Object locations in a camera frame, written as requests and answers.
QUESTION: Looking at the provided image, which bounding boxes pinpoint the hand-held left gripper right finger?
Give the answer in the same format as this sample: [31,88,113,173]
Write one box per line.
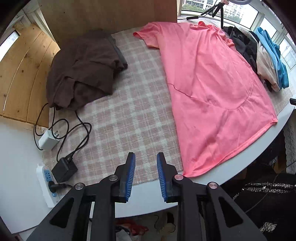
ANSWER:
[157,152,268,241]

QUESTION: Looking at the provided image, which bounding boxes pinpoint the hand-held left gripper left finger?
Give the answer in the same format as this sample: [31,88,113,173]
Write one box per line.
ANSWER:
[26,152,136,241]

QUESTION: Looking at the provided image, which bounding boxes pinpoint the pink t-shirt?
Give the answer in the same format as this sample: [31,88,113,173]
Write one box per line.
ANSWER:
[133,21,278,178]

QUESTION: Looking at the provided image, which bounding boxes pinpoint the pile of unfolded clothes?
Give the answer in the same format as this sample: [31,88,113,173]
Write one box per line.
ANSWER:
[255,27,289,90]

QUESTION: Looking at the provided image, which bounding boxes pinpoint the red and white bag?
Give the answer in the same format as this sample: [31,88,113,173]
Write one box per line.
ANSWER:
[114,218,148,241]

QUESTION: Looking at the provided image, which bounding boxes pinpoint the pink plaid cloth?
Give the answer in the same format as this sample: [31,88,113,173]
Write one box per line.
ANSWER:
[42,20,296,187]

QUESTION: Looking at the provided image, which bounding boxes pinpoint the black power adapter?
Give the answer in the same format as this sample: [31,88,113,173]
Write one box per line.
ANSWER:
[51,157,78,183]

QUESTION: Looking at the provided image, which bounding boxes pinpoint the black plug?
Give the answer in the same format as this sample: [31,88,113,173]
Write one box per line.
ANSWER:
[48,181,70,193]

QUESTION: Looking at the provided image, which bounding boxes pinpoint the white power strip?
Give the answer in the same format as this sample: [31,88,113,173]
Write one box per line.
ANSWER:
[36,163,60,208]

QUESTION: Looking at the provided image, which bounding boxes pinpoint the white charger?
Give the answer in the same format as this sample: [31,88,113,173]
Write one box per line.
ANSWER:
[38,129,60,150]

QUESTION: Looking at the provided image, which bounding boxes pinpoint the person's black tweed clothing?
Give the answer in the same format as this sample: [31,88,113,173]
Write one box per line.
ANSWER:
[222,130,296,241]

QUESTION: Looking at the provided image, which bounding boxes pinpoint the folded grey garment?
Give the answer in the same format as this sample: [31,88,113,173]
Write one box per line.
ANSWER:
[109,35,129,70]

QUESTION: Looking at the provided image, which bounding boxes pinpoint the folded brown garment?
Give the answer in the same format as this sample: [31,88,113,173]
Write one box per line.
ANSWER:
[46,29,129,110]

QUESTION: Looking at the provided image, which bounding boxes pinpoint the white lace cloth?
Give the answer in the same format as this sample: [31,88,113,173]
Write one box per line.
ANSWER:
[284,111,296,167]

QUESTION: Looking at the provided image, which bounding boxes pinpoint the pine plank board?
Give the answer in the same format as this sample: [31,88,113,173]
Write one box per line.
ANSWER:
[0,23,61,128]

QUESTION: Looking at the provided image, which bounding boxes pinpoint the cream ribbed garment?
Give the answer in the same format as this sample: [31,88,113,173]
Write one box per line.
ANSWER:
[255,39,281,92]

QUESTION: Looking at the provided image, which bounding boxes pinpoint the oak laminate board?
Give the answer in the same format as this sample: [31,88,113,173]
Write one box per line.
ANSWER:
[38,0,178,45]

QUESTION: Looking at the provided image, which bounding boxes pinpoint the black tripod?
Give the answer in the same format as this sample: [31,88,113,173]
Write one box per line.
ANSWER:
[201,0,229,29]

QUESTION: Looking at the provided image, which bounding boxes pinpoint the black adapter cable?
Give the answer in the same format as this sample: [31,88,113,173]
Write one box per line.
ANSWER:
[57,109,92,163]

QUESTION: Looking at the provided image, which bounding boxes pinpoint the black charger cable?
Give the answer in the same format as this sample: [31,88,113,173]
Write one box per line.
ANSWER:
[33,103,70,151]

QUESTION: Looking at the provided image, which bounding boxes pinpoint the white window frame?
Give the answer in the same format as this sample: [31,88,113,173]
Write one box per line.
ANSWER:
[0,0,296,70]

